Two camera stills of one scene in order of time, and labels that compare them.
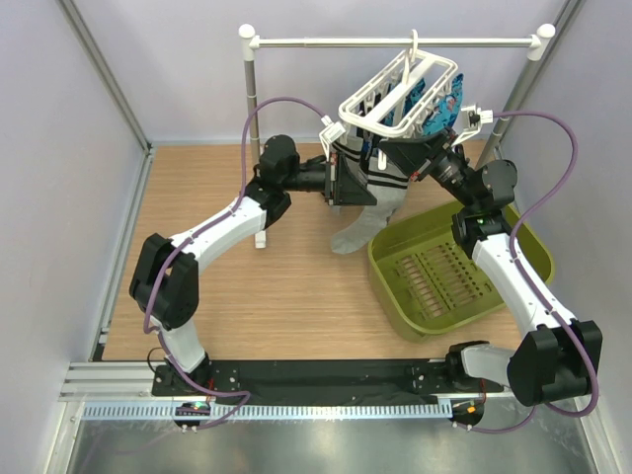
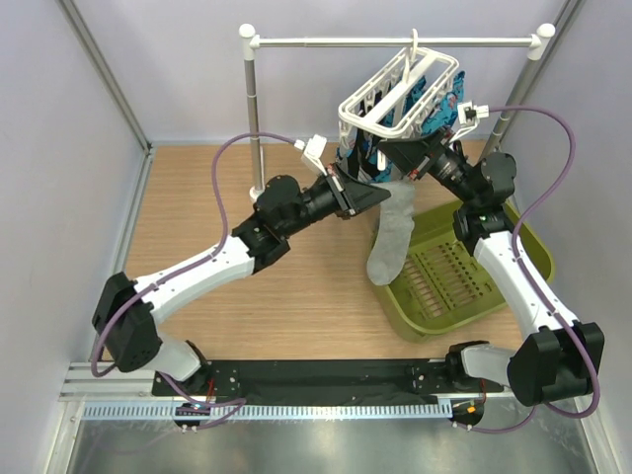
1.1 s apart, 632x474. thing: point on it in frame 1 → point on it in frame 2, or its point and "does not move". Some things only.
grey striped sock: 386,186 → 396,229
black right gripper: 414,156 does not move
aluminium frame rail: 113,381 does not move
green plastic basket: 424,284 does not move
